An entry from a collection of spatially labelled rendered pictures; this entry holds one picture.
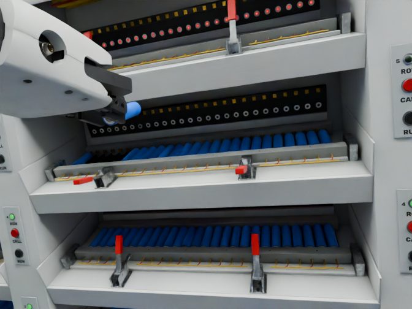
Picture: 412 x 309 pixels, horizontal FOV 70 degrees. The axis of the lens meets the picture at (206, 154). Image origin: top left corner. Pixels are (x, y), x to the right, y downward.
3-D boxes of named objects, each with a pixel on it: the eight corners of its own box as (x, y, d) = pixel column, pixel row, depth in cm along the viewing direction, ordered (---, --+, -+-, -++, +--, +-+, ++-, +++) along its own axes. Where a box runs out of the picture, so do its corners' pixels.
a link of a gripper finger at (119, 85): (140, 65, 23) (125, 89, 28) (26, 50, 20) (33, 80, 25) (140, 80, 23) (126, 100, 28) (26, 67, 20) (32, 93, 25)
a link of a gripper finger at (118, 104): (111, 71, 26) (144, 94, 33) (81, 76, 27) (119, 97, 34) (112, 105, 26) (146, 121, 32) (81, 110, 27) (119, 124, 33)
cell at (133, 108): (130, 99, 38) (103, 106, 32) (142, 104, 38) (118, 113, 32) (126, 111, 39) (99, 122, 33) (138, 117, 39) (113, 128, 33)
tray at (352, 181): (373, 202, 43) (375, 142, 39) (37, 214, 59) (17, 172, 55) (343, 148, 61) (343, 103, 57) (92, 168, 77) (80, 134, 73)
